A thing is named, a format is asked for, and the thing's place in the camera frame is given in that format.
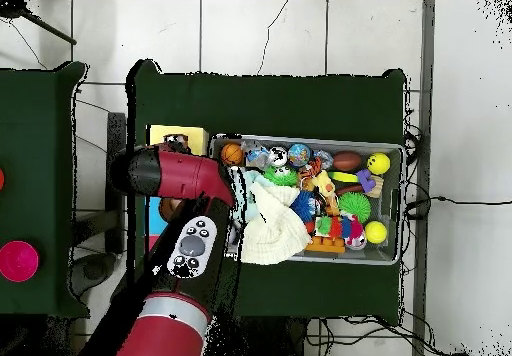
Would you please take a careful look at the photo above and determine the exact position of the cream yellow cloth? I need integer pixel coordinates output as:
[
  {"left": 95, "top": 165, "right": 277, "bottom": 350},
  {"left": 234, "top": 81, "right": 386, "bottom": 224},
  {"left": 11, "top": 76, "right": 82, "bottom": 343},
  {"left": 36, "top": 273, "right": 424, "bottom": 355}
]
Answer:
[{"left": 239, "top": 181, "right": 313, "bottom": 265}]

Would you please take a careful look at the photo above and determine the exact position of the plain yellow ball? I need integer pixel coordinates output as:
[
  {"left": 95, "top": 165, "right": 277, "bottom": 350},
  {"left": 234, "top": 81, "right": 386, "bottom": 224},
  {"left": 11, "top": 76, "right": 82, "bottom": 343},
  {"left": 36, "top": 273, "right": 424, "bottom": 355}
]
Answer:
[{"left": 363, "top": 220, "right": 389, "bottom": 245}]

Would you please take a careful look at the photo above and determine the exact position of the black tripod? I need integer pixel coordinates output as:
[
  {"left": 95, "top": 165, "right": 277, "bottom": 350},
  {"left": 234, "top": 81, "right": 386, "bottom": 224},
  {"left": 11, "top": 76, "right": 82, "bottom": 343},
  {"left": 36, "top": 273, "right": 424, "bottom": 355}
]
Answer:
[{"left": 0, "top": 0, "right": 79, "bottom": 47}]

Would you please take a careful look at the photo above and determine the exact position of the side table with green cloth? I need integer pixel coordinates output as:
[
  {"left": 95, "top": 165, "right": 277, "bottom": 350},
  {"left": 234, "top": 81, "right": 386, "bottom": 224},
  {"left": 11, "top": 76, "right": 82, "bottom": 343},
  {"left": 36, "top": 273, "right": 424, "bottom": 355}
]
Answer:
[{"left": 0, "top": 61, "right": 89, "bottom": 319}]

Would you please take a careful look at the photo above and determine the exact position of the colourful polka dot cloth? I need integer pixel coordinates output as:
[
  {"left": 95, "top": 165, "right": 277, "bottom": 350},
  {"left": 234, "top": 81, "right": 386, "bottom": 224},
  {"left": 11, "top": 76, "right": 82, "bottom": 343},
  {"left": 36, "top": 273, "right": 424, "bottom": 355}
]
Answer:
[{"left": 163, "top": 134, "right": 192, "bottom": 152}]

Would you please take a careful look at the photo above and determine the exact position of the pink disc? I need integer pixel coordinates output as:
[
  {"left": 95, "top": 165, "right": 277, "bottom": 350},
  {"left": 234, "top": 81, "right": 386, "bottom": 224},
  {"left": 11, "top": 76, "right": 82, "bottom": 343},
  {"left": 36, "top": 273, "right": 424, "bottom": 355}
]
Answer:
[{"left": 0, "top": 240, "right": 41, "bottom": 284}]

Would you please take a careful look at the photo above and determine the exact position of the green spiky ball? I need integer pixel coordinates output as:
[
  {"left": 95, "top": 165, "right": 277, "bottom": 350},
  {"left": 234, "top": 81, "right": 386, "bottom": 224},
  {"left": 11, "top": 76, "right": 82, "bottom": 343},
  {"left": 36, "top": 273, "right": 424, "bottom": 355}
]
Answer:
[{"left": 336, "top": 191, "right": 373, "bottom": 223}]

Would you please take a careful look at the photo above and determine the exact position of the brown toy football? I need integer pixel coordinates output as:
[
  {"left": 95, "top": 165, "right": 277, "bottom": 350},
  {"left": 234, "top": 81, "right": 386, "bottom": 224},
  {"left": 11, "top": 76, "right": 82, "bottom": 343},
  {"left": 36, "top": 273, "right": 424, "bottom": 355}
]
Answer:
[{"left": 332, "top": 151, "right": 364, "bottom": 173}]

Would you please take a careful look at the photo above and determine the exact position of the green fuzzy toy with eyes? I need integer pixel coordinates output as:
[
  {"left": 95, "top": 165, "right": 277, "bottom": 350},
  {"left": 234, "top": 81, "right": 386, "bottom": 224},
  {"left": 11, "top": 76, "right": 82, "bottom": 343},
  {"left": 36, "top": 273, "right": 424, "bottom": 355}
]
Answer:
[{"left": 263, "top": 166, "right": 300, "bottom": 188}]

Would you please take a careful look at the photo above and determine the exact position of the clear mesh bin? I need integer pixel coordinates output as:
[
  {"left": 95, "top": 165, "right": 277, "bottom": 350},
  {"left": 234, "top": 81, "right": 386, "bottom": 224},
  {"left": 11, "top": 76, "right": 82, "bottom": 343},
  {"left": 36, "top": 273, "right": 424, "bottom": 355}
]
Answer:
[{"left": 211, "top": 134, "right": 404, "bottom": 266}]

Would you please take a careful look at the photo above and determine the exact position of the small orange basketball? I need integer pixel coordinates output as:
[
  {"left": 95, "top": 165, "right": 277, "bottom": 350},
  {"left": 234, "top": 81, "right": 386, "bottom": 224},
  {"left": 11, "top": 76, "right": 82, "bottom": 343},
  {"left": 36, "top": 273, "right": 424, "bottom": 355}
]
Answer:
[{"left": 221, "top": 142, "right": 245, "bottom": 166}]

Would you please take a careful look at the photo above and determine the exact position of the multicolour fuzzy caterpillar toy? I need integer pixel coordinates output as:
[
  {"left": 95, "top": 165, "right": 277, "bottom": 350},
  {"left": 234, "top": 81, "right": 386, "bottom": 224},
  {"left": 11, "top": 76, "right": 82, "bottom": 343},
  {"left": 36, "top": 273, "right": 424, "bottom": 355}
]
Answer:
[{"left": 314, "top": 215, "right": 366, "bottom": 243}]

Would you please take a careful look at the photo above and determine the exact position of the wooden box with three holes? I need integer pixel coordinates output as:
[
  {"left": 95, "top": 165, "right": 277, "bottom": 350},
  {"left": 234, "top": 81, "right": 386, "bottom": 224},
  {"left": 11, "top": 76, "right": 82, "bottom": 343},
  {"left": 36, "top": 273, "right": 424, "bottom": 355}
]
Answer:
[{"left": 146, "top": 124, "right": 211, "bottom": 253}]

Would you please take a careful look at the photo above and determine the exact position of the yellow smiley ball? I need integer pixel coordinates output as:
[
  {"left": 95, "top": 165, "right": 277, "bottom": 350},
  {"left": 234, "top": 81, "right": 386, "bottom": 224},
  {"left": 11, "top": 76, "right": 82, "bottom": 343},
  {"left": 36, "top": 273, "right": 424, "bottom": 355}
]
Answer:
[{"left": 365, "top": 151, "right": 392, "bottom": 176}]

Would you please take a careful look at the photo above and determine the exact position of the globe print ball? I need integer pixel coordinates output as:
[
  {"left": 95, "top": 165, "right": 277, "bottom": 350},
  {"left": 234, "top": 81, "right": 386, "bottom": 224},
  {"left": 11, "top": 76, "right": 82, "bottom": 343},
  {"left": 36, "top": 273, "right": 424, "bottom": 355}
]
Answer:
[{"left": 288, "top": 143, "right": 312, "bottom": 166}]

